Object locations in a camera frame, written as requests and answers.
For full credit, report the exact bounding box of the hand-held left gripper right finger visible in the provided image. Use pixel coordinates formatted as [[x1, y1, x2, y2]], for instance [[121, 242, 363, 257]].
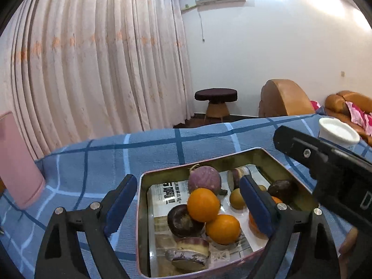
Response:
[[239, 174, 342, 279]]

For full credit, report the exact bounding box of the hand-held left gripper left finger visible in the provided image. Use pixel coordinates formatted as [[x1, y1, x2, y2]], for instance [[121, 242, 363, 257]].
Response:
[[35, 174, 138, 279]]

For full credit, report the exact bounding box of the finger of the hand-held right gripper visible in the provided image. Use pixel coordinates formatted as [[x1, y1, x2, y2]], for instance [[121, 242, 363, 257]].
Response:
[[273, 125, 335, 178]]

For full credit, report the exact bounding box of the large orange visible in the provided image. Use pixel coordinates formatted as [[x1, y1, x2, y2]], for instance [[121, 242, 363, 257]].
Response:
[[248, 195, 285, 239]]

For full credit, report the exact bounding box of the brown kiwi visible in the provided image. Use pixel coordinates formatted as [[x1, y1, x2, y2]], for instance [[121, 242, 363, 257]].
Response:
[[229, 188, 247, 210]]

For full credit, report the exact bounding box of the pink tin box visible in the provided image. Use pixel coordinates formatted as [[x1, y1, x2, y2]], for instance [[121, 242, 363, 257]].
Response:
[[136, 148, 319, 278]]

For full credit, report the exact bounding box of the dark purple passion fruit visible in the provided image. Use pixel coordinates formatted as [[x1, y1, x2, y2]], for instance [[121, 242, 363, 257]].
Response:
[[267, 179, 298, 205], [167, 204, 205, 238]]

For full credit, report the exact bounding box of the small orange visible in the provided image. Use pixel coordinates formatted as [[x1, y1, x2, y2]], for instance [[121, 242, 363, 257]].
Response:
[[205, 214, 242, 245]]

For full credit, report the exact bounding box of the purple white cut fruit piece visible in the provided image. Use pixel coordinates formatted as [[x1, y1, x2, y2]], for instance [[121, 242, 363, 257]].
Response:
[[165, 248, 210, 271], [227, 166, 251, 192], [176, 237, 210, 258]]

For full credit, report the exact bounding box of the medium orange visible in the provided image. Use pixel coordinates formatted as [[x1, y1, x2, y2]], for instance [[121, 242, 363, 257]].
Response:
[[187, 188, 221, 223]]

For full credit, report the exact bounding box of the pale purple round fruit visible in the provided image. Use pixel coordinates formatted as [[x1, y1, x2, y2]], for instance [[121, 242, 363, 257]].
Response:
[[187, 166, 222, 195]]

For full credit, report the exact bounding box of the person's right hand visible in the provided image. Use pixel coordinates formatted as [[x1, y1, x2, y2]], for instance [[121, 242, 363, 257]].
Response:
[[338, 226, 361, 258]]

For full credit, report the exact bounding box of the white lidded cartoon cup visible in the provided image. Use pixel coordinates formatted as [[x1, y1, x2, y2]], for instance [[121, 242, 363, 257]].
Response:
[[318, 117, 361, 152]]

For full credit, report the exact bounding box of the brown leather armchair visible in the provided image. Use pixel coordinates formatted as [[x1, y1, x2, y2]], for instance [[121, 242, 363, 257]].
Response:
[[259, 79, 316, 118]]

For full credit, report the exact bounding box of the blue checked bed cover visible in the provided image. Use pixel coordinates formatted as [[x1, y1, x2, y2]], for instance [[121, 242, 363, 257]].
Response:
[[0, 113, 372, 279]]

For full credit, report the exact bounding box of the brown leather sofa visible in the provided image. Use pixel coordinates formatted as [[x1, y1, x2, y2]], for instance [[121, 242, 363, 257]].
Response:
[[325, 91, 372, 147]]

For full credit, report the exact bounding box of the pink floral cushion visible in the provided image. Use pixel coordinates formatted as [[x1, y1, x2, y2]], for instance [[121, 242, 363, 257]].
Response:
[[344, 101, 372, 137]]

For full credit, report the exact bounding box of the round dark wicker stool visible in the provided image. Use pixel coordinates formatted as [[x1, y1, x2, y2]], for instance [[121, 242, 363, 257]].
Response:
[[194, 88, 238, 123]]

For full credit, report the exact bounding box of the pink floral curtain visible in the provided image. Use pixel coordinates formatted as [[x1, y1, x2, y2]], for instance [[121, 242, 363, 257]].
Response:
[[0, 0, 194, 163]]

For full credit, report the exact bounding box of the air conditioner power cable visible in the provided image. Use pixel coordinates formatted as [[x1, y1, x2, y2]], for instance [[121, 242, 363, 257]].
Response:
[[198, 10, 206, 42]]

